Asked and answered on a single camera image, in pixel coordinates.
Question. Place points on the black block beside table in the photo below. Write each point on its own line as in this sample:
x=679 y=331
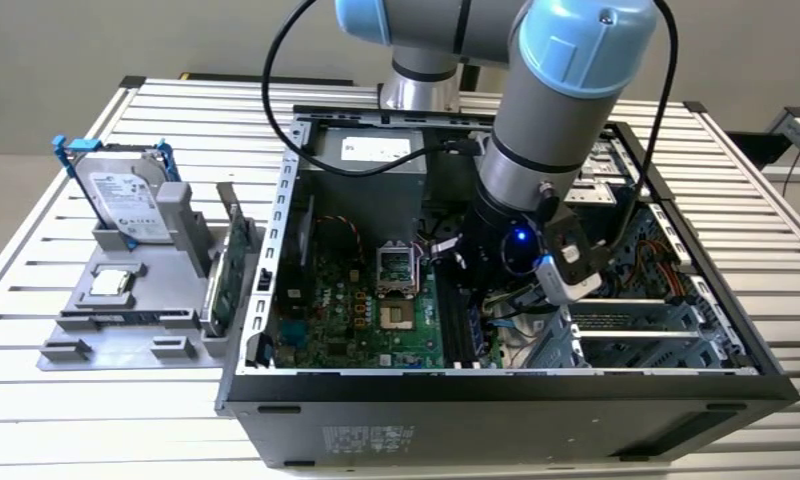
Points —
x=760 y=147

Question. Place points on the black open PC case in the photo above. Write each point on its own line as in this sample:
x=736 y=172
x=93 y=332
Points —
x=506 y=430

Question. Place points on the RAM stick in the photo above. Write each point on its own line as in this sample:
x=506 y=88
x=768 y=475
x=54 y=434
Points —
x=474 y=325
x=129 y=318

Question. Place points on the blue expansion slot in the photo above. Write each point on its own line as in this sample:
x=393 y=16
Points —
x=293 y=334

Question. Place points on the silver drive cage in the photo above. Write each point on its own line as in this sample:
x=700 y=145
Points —
x=600 y=192

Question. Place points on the grey power supply unit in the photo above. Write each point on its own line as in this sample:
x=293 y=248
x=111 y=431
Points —
x=360 y=210

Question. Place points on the green motherboard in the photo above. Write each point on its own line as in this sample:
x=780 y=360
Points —
x=333 y=320

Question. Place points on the grey label sticker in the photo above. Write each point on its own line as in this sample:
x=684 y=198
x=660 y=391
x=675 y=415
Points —
x=366 y=439

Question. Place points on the hard disk in blue carrier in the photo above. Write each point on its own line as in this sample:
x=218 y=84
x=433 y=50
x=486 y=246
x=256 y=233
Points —
x=126 y=200

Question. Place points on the grey parts rack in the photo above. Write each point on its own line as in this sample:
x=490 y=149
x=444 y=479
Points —
x=166 y=280

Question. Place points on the CPU socket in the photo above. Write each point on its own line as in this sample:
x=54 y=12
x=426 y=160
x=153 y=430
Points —
x=397 y=314

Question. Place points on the green graphics card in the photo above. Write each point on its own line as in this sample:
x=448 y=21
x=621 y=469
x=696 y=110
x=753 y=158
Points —
x=229 y=280

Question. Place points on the silver CPU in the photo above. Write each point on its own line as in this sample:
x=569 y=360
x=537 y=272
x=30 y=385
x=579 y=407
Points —
x=111 y=282

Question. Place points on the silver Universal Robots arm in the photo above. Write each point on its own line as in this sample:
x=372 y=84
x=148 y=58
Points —
x=546 y=125

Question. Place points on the black RAM slot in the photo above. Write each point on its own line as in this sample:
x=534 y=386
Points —
x=461 y=340
x=452 y=330

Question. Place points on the silver disk bay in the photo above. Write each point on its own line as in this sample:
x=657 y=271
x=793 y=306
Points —
x=633 y=335

